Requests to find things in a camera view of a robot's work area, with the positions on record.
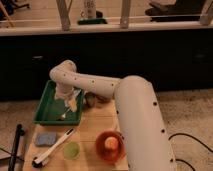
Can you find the white dish brush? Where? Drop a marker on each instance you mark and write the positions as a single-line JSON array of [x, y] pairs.
[[38, 162]]

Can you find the orange bowl with food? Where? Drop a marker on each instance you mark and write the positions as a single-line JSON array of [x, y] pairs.
[[110, 147]]

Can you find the blue sponge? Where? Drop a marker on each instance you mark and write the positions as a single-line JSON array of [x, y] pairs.
[[45, 139]]

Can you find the green plastic tray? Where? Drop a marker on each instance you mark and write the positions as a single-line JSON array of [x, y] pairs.
[[50, 109]]

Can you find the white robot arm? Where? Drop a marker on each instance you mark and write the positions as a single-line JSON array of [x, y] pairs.
[[141, 123]]

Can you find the silver fork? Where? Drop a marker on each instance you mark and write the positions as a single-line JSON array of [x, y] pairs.
[[63, 116]]

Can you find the white bottle on green base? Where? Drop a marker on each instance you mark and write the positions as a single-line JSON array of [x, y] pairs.
[[90, 15]]

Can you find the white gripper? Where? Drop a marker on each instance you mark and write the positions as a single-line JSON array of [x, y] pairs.
[[65, 92]]

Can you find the black pole stand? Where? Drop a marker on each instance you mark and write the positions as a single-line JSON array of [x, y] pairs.
[[18, 133]]

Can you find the white railing frame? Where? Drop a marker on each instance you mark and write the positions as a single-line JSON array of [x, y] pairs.
[[39, 17]]

